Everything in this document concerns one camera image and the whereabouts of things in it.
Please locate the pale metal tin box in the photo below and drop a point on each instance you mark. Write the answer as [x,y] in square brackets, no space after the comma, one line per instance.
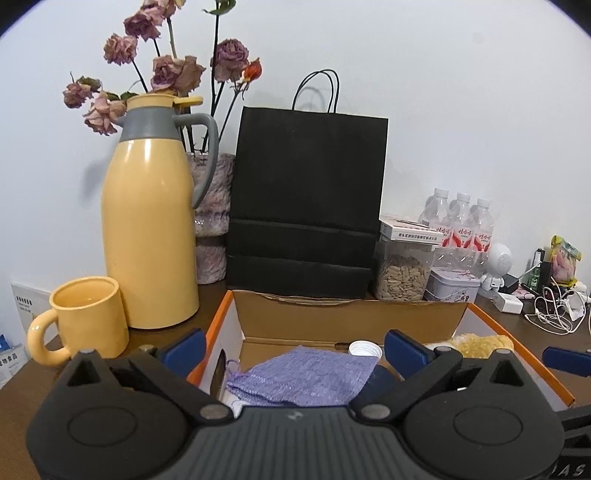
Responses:
[450,286]

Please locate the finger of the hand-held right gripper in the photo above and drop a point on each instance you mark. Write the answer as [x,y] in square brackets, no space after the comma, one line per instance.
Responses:
[568,361]

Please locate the white charger block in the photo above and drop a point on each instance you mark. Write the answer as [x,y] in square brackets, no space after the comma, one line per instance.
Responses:
[508,303]

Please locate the blue and white packets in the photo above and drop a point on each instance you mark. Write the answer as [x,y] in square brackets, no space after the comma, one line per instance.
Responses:
[7,350]

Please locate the black charger block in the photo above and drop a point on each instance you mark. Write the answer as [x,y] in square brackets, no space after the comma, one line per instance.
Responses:
[511,282]

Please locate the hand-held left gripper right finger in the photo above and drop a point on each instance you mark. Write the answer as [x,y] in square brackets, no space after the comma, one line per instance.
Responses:
[406,354]

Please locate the yellow ceramic mug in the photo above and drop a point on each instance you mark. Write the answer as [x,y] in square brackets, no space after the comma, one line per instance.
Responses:
[87,318]

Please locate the yellow and white plush toy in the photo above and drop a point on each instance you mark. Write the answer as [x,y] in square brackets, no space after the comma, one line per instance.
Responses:
[480,344]

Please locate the pink textured vase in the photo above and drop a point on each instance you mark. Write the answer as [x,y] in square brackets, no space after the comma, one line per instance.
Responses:
[212,221]

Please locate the navy zip case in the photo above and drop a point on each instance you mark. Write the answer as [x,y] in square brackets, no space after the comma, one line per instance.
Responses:
[378,381]

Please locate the yellow-green snack packet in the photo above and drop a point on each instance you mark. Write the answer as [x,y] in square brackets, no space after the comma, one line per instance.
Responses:
[565,263]

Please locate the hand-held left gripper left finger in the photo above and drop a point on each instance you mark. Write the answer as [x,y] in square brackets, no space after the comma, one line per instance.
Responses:
[187,354]

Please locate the small green bottle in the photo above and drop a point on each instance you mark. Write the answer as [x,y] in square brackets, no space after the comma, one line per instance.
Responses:
[535,277]

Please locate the small white plastic bottle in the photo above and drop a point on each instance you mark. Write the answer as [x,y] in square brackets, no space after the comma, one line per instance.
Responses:
[364,348]

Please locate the dried pink roses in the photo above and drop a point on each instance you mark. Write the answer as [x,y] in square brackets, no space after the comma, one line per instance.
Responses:
[175,74]

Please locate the clear jar of seeds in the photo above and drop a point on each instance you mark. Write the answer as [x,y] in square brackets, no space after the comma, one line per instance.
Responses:
[401,277]

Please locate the red cardboard box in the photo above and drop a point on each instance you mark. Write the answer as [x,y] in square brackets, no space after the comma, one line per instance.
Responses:
[323,318]

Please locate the white robot toy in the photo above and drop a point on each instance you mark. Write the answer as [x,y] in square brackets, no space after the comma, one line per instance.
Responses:
[498,261]

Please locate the yellow thermos jug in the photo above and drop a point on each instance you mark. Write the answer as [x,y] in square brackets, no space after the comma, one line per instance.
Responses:
[147,221]

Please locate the white booklet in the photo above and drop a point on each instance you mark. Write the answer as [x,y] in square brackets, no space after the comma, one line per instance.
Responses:
[27,300]

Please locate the black paper bag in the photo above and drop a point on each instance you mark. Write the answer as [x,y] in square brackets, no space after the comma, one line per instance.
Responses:
[304,194]

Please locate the flat white carton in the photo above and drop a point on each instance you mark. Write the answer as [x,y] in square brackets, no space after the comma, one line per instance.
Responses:
[406,228]

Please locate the purple cloth pouch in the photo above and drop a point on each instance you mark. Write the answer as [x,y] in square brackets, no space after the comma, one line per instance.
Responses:
[304,376]

